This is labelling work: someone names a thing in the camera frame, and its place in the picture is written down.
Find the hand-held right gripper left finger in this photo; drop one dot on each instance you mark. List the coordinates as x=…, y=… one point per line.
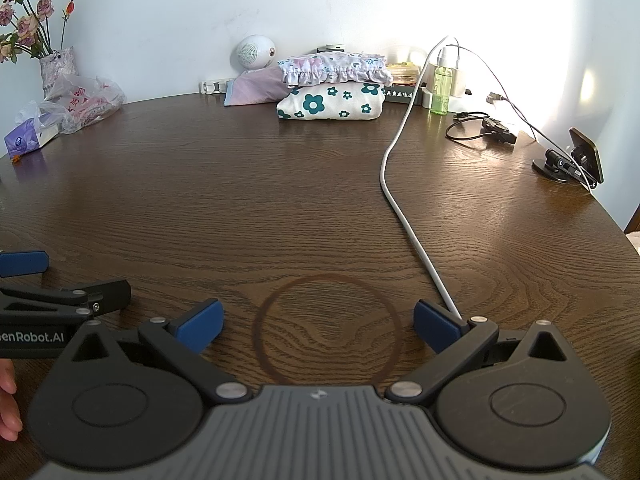
x=202, y=325

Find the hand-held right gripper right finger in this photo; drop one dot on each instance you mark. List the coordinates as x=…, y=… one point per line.
x=437, y=327

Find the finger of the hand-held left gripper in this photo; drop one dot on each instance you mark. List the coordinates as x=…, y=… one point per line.
x=22, y=263
x=107, y=295

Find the pink floral garment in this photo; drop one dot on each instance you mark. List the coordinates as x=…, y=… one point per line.
x=335, y=67

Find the person's left hand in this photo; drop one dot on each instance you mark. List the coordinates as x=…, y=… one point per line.
x=7, y=410

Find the purple tissue box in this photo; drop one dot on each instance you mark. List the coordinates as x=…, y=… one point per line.
x=22, y=140

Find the clear plastic bag red print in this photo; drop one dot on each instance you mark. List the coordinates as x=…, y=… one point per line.
x=85, y=100

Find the patterned flower vase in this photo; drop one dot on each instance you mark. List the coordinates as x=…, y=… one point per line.
x=57, y=67

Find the white power strip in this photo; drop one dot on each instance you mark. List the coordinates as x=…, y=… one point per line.
x=467, y=105

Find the smartphone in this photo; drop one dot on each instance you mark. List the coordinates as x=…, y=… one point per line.
x=589, y=156

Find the white plastic clip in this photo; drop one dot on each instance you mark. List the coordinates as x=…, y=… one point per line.
x=212, y=86

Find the dark printed box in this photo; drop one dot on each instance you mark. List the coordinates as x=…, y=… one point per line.
x=400, y=95

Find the grey usb plug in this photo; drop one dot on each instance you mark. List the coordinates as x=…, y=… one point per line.
x=495, y=97

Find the green liquid bottle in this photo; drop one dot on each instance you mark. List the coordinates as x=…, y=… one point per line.
x=442, y=90

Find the dried rose bouquet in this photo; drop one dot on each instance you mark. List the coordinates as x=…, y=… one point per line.
x=30, y=25

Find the pink cloth pouch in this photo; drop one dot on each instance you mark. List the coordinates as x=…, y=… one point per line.
x=255, y=87

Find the white charger plug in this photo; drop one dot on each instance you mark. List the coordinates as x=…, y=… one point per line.
x=459, y=84

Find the folded white cloth teal flowers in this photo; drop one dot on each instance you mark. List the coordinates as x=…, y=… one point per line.
x=330, y=102

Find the small black white device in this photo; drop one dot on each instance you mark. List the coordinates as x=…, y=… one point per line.
x=331, y=48

